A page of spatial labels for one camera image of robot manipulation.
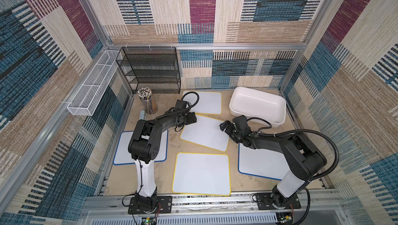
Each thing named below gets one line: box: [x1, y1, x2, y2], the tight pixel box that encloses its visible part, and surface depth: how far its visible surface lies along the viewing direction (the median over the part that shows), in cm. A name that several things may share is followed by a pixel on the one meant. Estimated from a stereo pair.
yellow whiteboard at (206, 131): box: [179, 113, 231, 153], surface depth 96 cm
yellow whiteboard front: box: [171, 152, 232, 196], surface depth 88 cm
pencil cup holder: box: [137, 87, 159, 115], surface depth 99 cm
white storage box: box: [229, 86, 287, 128], surface depth 114 cm
